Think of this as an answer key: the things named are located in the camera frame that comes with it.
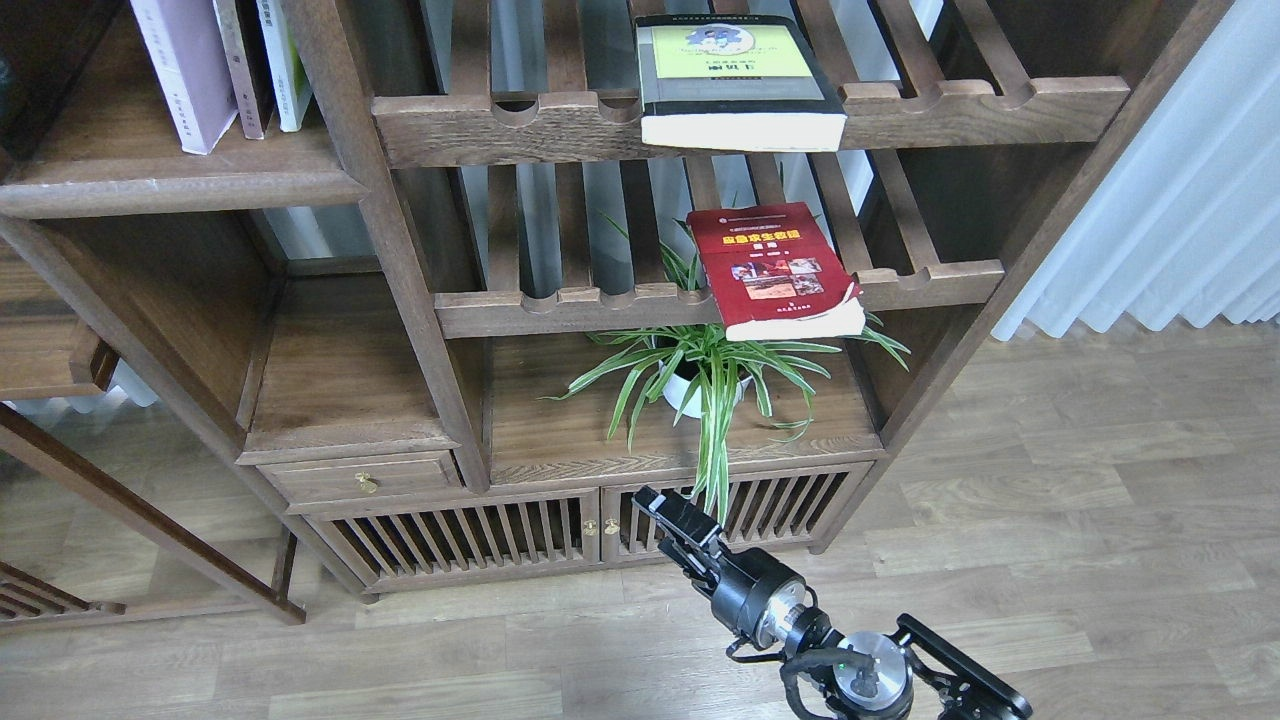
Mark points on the white plant pot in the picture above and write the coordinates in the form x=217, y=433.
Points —
x=683, y=393

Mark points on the green and black book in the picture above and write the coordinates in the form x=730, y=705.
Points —
x=744, y=82

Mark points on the dark wooden bookshelf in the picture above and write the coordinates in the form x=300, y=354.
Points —
x=398, y=287

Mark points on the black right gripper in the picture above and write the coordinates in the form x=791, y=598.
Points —
x=750, y=591

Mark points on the white curtain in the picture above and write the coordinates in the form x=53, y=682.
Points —
x=1185, y=226

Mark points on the white green upright book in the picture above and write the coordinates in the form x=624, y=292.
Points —
x=293, y=92

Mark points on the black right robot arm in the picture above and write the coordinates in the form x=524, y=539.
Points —
x=864, y=675

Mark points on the red cover book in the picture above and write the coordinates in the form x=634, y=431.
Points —
x=774, y=275

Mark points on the green spider plant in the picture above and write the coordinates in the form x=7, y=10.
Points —
x=647, y=357

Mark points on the brass drawer knob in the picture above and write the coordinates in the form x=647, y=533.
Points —
x=366, y=483

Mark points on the white lavender book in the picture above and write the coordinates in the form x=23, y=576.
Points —
x=184, y=43

